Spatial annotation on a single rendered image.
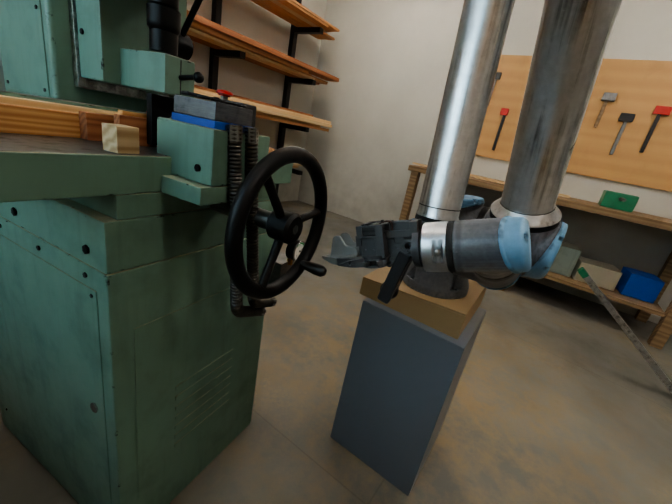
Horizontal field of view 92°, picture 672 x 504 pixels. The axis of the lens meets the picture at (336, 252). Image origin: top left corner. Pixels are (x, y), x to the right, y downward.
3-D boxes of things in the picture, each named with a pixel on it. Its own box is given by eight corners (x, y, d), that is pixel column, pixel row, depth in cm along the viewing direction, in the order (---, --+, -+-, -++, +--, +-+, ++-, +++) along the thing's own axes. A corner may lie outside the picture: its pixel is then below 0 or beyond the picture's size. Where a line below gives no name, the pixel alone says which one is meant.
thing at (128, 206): (117, 220, 51) (116, 195, 50) (45, 188, 59) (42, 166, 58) (274, 199, 85) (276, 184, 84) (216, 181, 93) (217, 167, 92)
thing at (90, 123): (87, 140, 56) (85, 112, 54) (80, 138, 56) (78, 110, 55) (197, 147, 75) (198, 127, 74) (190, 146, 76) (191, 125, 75)
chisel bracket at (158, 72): (164, 101, 63) (164, 52, 61) (119, 92, 69) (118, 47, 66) (196, 107, 70) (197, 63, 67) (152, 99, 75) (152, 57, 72)
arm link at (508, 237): (532, 280, 55) (535, 265, 46) (453, 279, 60) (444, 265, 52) (529, 227, 57) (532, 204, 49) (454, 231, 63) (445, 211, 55)
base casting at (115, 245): (104, 276, 52) (100, 221, 49) (-49, 190, 74) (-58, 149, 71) (276, 230, 91) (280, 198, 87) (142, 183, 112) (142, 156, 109)
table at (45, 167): (33, 227, 34) (25, 168, 32) (-80, 166, 46) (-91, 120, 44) (321, 191, 86) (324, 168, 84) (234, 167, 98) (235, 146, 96)
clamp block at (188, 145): (208, 187, 53) (212, 129, 50) (153, 169, 58) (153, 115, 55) (267, 183, 65) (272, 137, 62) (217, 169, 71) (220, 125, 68)
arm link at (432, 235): (454, 264, 62) (446, 279, 54) (428, 264, 64) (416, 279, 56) (451, 217, 60) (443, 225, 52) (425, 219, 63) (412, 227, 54)
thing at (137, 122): (120, 145, 58) (119, 115, 56) (114, 143, 58) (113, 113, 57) (197, 149, 72) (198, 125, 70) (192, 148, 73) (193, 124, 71)
